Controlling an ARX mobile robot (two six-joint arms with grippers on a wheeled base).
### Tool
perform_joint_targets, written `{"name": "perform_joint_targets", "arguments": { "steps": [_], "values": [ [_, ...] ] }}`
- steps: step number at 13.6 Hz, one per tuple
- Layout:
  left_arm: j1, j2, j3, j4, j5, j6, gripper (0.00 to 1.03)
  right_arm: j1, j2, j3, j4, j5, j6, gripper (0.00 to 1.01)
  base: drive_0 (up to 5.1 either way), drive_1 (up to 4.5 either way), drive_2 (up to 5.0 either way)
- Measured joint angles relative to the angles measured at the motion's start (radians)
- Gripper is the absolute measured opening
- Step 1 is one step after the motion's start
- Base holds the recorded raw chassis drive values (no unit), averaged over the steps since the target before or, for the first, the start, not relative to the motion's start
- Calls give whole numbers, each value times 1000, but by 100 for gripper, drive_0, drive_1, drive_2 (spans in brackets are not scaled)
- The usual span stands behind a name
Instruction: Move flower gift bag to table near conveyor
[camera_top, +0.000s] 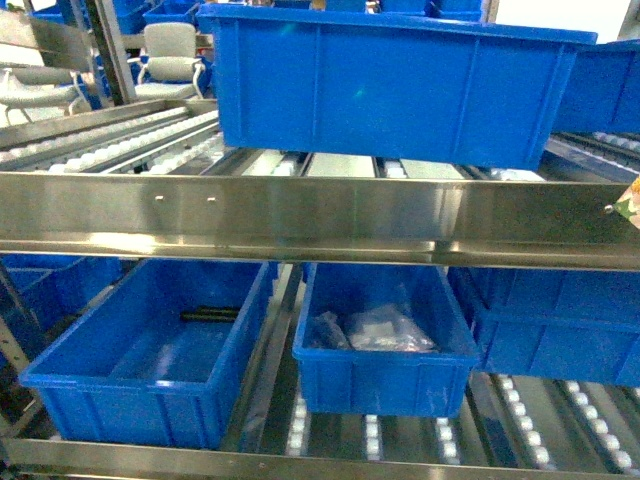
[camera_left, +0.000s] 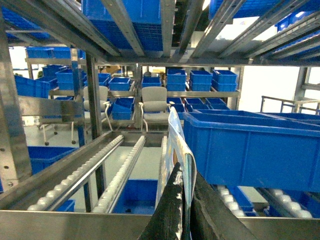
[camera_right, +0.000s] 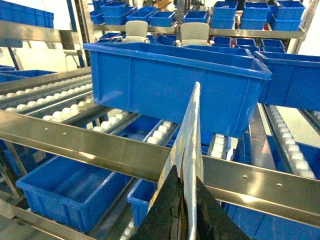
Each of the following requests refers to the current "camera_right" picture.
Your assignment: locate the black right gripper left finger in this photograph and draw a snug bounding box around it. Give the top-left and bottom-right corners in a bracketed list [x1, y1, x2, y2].
[130, 165, 183, 240]

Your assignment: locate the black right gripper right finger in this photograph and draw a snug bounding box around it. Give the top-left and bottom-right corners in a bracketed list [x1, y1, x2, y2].
[196, 178, 250, 240]

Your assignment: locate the blue crate lower shelf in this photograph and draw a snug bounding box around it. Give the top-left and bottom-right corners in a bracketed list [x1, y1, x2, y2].
[16, 156, 131, 234]

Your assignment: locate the blue crate right side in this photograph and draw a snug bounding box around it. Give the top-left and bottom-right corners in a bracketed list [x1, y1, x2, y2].
[254, 51, 320, 111]

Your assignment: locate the grey office chair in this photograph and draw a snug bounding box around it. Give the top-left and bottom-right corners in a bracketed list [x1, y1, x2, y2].
[123, 20, 150, 43]
[175, 22, 215, 47]

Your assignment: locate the large blue plastic crate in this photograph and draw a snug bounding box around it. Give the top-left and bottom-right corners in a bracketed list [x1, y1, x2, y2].
[83, 42, 272, 138]

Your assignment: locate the steel rack front rail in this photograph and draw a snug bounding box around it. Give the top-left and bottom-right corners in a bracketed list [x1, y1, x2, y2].
[0, 111, 320, 227]

